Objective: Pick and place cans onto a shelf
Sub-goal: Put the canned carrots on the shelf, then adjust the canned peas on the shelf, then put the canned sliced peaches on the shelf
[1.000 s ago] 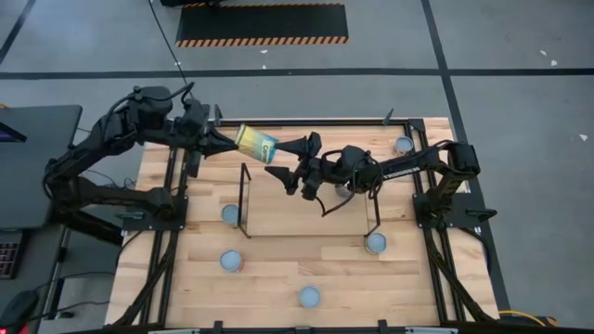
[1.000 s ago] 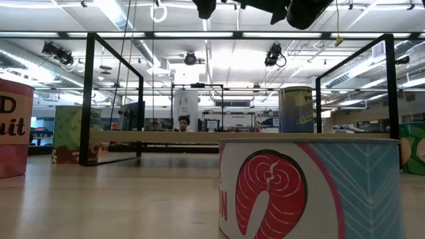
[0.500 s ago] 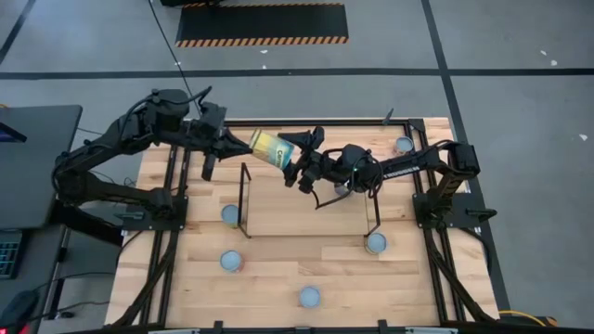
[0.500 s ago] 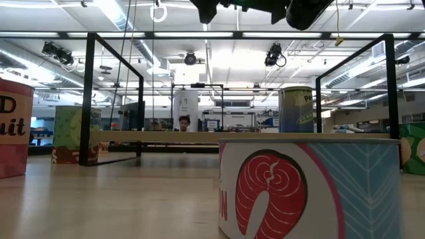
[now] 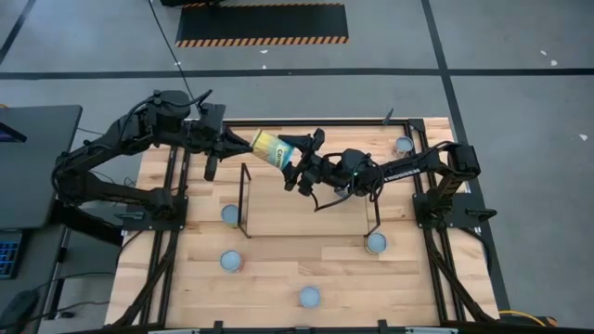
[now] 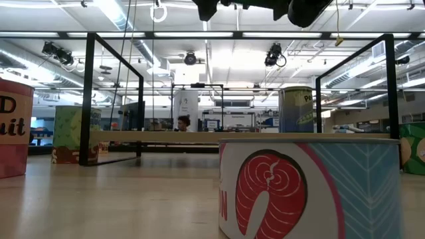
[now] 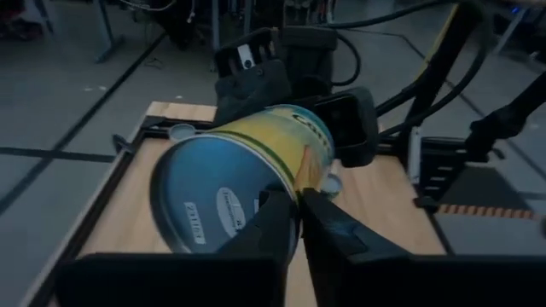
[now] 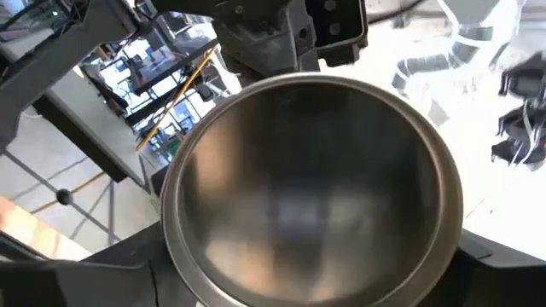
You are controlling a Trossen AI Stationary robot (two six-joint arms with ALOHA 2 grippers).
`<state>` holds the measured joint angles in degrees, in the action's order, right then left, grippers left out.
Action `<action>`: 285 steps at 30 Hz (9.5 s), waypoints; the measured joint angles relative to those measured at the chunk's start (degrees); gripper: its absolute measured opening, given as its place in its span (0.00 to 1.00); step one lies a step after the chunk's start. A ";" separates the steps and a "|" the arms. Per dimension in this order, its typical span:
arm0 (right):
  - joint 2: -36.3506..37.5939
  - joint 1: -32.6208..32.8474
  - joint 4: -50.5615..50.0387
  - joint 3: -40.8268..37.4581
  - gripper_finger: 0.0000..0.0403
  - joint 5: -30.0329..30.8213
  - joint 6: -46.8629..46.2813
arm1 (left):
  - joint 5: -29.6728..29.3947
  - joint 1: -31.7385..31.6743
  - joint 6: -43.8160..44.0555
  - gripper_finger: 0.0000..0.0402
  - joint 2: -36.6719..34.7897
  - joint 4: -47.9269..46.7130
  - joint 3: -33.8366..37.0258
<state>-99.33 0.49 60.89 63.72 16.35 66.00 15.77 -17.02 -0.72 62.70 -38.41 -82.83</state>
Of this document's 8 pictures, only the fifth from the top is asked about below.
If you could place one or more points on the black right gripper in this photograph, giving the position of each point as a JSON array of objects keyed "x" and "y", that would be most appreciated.
[{"x": 320, "y": 169}]

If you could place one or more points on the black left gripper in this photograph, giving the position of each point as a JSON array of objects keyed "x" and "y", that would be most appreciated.
[{"x": 215, "y": 141}]

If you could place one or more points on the corn label can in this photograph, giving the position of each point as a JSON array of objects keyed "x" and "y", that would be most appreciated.
[{"x": 271, "y": 148}]

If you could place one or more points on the green box with brown base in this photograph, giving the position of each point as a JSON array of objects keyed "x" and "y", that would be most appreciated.
[{"x": 230, "y": 215}]

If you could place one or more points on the carrots label can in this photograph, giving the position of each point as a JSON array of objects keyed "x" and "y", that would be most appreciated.
[{"x": 403, "y": 145}]

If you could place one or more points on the sliced peaches label can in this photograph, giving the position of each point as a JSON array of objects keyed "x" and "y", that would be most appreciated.
[{"x": 376, "y": 242}]

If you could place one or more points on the pink fruit label can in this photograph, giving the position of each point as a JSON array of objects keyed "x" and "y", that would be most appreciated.
[{"x": 230, "y": 260}]

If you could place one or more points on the salmon label can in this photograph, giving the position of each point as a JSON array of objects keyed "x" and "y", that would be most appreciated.
[{"x": 309, "y": 297}]

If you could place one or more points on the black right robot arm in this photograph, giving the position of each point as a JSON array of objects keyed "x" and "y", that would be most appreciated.
[{"x": 404, "y": 169}]

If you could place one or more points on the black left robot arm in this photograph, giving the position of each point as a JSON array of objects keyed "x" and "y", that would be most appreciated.
[{"x": 102, "y": 144}]

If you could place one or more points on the black hazard striped floor mat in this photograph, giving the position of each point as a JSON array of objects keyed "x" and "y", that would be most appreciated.
[{"x": 262, "y": 23}]

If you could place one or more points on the black object on floor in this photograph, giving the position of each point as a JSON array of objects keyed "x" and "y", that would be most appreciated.
[{"x": 185, "y": 2}]

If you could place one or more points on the dark grey desk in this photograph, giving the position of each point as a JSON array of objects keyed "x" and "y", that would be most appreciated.
[{"x": 42, "y": 176}]

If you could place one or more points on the laptop screen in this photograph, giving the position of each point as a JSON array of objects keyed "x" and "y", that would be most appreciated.
[{"x": 8, "y": 135}]

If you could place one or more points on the blue lit keyboard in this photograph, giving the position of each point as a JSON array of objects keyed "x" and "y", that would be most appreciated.
[{"x": 9, "y": 255}]

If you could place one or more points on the black computer mouse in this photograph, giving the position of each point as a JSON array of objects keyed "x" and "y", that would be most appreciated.
[{"x": 18, "y": 308}]

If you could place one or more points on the black aluminium rig frame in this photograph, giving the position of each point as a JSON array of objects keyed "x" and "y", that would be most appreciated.
[{"x": 325, "y": 123}]

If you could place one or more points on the black frame wooden shelf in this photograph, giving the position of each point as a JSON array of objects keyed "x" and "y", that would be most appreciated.
[{"x": 297, "y": 218}]

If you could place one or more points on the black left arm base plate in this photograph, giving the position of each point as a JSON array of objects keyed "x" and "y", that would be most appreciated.
[{"x": 153, "y": 225}]

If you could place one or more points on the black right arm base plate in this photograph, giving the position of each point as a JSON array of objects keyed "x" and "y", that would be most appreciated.
[{"x": 468, "y": 201}]

